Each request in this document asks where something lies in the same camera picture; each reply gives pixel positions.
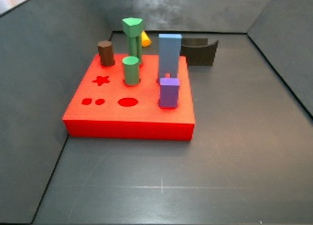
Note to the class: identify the green cylinder peg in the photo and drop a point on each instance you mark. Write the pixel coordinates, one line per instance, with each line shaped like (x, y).
(130, 63)

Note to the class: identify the brown hexagonal peg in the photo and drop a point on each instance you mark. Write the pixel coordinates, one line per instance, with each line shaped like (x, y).
(105, 53)

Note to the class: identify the red shape sorter base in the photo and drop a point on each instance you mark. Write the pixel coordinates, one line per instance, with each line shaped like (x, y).
(112, 110)

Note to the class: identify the green tall arch peg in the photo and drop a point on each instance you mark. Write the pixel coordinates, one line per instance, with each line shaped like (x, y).
(132, 29)

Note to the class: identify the black curved fixture block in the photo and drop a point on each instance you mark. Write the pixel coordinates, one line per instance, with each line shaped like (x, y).
(198, 51)

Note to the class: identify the yellow oval peg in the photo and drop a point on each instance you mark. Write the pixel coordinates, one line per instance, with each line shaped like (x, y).
(146, 40)

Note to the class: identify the purple square block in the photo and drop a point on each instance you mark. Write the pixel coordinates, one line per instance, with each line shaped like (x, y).
(168, 92)

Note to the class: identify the blue tall rectangular block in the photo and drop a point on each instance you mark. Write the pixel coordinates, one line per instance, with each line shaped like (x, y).
(168, 54)

